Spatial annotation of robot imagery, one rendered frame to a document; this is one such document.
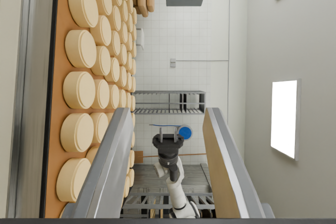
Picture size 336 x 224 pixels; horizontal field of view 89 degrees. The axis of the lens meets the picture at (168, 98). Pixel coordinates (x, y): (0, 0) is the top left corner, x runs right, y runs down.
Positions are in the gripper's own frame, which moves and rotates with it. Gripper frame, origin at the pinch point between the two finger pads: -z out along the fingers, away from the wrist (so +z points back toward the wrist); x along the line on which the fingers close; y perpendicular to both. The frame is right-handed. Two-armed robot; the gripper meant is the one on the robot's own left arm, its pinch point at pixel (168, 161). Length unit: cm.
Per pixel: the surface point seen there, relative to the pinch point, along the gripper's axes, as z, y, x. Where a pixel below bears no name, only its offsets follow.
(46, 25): -19.6, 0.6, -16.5
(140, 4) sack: -368, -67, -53
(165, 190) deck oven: -139, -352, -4
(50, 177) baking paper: -4.2, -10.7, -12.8
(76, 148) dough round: -7.3, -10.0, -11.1
